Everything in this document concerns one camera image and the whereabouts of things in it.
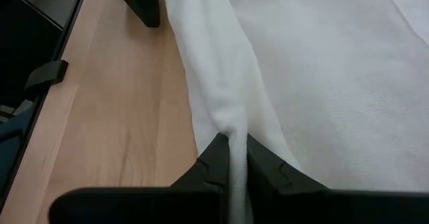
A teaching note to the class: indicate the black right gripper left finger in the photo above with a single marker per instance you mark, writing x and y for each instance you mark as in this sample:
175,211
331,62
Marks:
207,173

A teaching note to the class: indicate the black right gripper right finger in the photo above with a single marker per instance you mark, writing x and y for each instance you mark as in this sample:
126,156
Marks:
268,177

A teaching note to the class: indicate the white towel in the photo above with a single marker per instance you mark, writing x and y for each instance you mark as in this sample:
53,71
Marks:
335,83

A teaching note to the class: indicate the small black bracket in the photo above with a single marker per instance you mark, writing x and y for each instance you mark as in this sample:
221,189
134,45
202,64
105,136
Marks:
47,74

